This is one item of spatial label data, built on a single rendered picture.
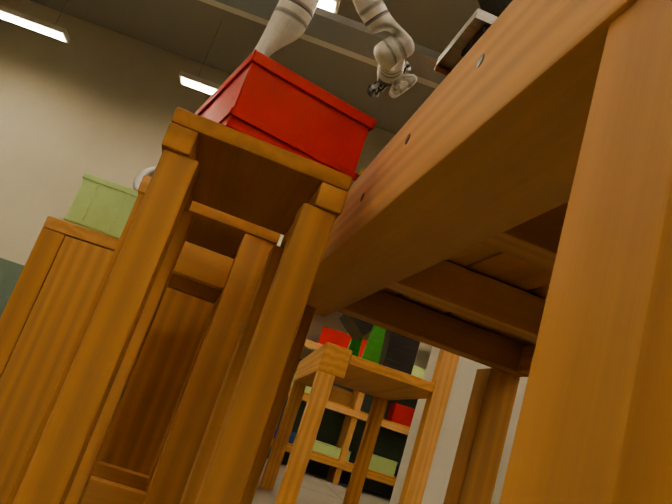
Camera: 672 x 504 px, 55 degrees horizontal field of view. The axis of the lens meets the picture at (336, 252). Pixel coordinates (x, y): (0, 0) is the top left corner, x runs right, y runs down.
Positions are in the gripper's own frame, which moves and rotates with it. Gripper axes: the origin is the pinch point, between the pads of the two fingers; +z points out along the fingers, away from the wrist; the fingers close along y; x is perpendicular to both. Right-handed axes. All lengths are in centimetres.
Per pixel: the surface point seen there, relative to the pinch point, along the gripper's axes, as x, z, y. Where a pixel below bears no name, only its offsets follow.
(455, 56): 22, -88, 7
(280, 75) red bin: 13, -107, 35
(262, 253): 26, -56, 56
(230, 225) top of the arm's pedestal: 17, -57, 58
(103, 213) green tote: -17, -8, 93
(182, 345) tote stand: 30, -21, 92
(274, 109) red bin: 16, -107, 38
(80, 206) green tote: -22, -9, 97
